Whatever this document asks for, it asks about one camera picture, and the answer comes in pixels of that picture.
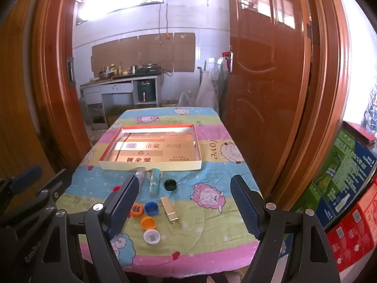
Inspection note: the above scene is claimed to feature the silver patterned lighter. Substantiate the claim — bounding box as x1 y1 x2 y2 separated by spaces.
134 167 147 187

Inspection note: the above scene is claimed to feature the white woven sack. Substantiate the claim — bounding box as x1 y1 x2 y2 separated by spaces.
196 68 220 109

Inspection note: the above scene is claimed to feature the teal floral lighter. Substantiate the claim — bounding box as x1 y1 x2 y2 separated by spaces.
149 168 161 197

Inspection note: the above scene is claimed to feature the brown wooden door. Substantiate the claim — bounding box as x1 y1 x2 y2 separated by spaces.
225 0 313 210

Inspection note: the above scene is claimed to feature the red printed carton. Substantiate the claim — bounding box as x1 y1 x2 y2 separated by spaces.
326 183 377 272

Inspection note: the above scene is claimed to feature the brown wooden door frame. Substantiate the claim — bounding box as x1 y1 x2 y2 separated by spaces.
31 0 351 213

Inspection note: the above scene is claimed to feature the dark red flat box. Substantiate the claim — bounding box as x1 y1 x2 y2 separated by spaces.
343 121 377 148

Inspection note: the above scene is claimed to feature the green air fryer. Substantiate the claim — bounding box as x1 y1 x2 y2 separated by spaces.
136 79 156 102

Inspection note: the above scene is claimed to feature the blue bottle cap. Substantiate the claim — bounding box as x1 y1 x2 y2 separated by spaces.
144 202 160 216

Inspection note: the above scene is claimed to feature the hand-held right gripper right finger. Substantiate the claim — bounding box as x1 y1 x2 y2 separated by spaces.
230 175 342 283

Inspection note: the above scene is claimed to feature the white plastic bag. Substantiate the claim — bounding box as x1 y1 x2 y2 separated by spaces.
177 91 196 108

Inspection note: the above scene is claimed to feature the green printed carton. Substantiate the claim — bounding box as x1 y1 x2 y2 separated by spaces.
295 128 377 229

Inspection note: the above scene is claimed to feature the printed cartoon sheep blanket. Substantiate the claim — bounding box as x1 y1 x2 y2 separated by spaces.
56 107 262 279

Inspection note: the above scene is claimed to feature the plain orange bottle cap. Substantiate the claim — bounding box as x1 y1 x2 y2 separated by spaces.
140 216 156 230

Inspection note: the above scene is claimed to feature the small gold box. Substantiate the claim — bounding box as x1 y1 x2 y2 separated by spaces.
160 196 180 225

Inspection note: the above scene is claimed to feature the metal door handle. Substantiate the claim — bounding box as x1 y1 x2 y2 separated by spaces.
222 44 234 73

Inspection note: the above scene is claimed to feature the metal door hinge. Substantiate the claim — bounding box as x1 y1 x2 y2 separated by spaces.
306 22 320 44

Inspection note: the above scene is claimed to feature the brown wooden panel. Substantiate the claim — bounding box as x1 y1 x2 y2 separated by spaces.
0 0 40 189

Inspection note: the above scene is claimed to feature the white kitchen counter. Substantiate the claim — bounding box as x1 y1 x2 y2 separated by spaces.
80 74 162 124

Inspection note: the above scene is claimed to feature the black gas stove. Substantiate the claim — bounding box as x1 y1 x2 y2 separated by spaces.
136 63 162 75

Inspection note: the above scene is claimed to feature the shallow cardboard box tray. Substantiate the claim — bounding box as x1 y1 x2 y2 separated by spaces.
98 124 202 171

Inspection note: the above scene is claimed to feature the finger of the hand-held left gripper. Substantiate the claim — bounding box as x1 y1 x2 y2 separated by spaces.
32 169 74 213
0 165 43 212

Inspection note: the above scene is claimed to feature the white bottle cap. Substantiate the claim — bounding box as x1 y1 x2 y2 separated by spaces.
143 229 161 245

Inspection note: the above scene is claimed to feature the metal strike plate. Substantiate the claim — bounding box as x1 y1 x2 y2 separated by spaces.
67 57 75 87

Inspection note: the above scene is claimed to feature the cardboard wall panel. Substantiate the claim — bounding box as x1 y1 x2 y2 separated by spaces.
91 32 196 73

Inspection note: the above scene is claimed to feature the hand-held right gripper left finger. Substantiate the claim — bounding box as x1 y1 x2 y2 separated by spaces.
28 175 140 283

